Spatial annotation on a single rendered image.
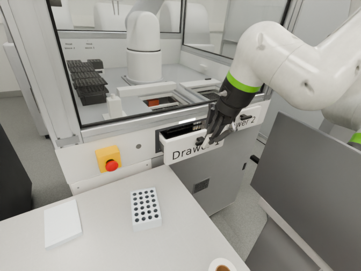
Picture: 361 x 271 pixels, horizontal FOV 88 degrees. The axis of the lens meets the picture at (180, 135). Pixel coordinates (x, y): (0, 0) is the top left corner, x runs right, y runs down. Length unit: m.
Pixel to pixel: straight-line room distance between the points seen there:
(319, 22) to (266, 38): 1.88
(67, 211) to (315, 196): 0.71
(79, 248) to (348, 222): 0.68
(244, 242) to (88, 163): 1.21
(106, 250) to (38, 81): 0.47
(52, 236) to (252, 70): 0.66
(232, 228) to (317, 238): 0.95
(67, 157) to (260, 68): 0.59
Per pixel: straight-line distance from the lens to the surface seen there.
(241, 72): 0.47
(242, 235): 1.58
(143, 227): 0.61
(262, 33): 0.45
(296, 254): 0.86
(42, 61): 0.57
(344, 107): 0.80
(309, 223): 0.69
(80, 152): 0.68
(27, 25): 0.56
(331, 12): 2.29
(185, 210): 0.66
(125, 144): 0.70
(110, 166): 0.64
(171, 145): 0.67
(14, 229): 0.76
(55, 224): 0.69
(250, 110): 1.01
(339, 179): 0.59
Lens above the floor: 1.30
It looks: 33 degrees down
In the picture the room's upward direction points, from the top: 4 degrees clockwise
